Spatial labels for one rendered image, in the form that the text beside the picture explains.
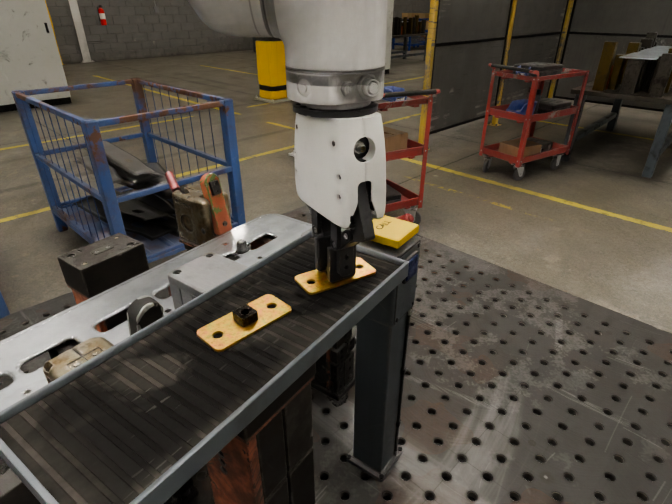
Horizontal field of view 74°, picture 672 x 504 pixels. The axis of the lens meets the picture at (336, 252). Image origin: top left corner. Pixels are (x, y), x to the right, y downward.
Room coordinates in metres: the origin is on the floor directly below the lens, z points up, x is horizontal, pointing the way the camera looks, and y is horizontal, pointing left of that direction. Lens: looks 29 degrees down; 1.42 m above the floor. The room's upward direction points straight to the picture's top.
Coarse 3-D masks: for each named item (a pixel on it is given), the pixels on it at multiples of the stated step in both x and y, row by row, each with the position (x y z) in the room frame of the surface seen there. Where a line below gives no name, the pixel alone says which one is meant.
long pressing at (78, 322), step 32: (256, 224) 0.88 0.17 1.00; (288, 224) 0.88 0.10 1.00; (192, 256) 0.74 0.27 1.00; (224, 256) 0.74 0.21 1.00; (256, 256) 0.74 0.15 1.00; (128, 288) 0.63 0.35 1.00; (160, 288) 0.63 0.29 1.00; (64, 320) 0.54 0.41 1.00; (96, 320) 0.54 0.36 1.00; (0, 352) 0.47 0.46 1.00; (32, 352) 0.47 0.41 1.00; (32, 384) 0.41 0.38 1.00
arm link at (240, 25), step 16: (192, 0) 0.37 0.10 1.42; (208, 0) 0.37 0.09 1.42; (224, 0) 0.38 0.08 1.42; (240, 0) 0.38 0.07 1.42; (256, 0) 0.38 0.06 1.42; (208, 16) 0.38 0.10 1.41; (224, 16) 0.38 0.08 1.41; (240, 16) 0.38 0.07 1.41; (256, 16) 0.38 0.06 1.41; (224, 32) 0.40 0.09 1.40; (240, 32) 0.40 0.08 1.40; (256, 32) 0.40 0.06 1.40
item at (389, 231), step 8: (384, 216) 0.56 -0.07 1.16; (376, 224) 0.54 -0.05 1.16; (384, 224) 0.54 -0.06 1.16; (392, 224) 0.54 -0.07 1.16; (400, 224) 0.54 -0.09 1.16; (408, 224) 0.54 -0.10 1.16; (416, 224) 0.54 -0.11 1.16; (376, 232) 0.52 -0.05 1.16; (384, 232) 0.52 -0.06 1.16; (392, 232) 0.52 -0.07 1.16; (400, 232) 0.52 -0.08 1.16; (408, 232) 0.52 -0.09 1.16; (416, 232) 0.53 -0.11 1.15; (376, 240) 0.51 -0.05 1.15; (384, 240) 0.50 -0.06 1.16; (392, 240) 0.50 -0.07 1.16; (400, 240) 0.50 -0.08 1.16
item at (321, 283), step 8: (360, 264) 0.43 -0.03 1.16; (368, 264) 0.43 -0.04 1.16; (312, 272) 0.41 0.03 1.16; (320, 272) 0.41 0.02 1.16; (360, 272) 0.41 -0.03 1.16; (368, 272) 0.41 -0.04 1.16; (296, 280) 0.40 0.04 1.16; (304, 280) 0.40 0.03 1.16; (312, 280) 0.40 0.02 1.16; (320, 280) 0.40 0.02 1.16; (328, 280) 0.40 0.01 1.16; (344, 280) 0.40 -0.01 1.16; (352, 280) 0.40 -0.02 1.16; (304, 288) 0.38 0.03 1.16; (312, 288) 0.38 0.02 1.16; (320, 288) 0.38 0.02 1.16; (328, 288) 0.38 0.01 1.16
